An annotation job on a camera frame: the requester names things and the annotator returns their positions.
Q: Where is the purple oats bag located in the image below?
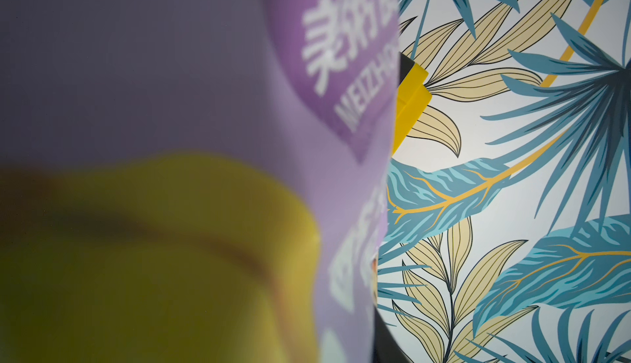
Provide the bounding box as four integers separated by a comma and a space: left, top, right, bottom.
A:
1, 0, 399, 362

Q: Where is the yellow and black toolbox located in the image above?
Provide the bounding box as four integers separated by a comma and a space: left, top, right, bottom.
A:
392, 53, 432, 154

